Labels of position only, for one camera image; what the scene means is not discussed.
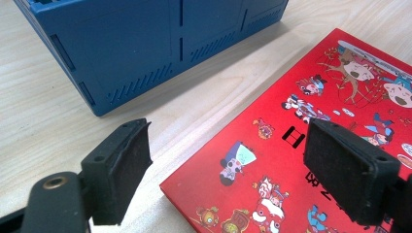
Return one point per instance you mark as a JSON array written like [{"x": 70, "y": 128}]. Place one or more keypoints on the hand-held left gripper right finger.
[{"x": 346, "y": 174}]

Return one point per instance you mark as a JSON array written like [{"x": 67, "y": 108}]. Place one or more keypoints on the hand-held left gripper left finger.
[{"x": 120, "y": 174}]

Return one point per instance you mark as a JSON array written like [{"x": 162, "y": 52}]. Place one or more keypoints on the red picture book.
[{"x": 259, "y": 181}]

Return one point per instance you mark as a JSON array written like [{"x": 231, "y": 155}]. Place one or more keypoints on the blue plastic file rack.
[{"x": 136, "y": 48}]

